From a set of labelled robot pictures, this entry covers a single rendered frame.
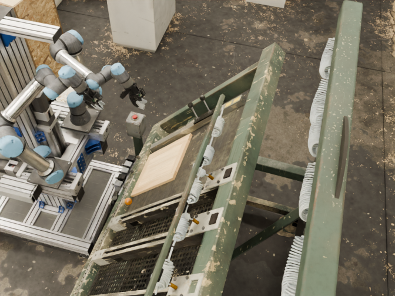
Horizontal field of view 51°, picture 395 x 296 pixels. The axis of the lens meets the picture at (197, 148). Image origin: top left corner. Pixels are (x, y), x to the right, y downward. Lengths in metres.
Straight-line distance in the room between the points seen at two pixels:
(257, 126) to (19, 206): 2.44
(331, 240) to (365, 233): 2.73
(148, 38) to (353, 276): 3.40
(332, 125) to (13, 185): 2.17
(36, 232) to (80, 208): 0.40
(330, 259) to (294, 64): 4.16
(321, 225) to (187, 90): 3.61
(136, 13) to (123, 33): 0.38
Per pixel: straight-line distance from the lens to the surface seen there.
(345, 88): 1.79
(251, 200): 3.73
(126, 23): 5.12
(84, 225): 3.62
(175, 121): 3.12
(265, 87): 2.21
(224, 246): 1.67
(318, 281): 1.29
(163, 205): 2.25
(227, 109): 2.50
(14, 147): 2.37
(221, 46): 5.40
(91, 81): 2.58
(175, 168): 2.54
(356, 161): 4.50
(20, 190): 3.01
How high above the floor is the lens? 3.35
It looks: 52 degrees down
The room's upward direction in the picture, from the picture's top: 3 degrees clockwise
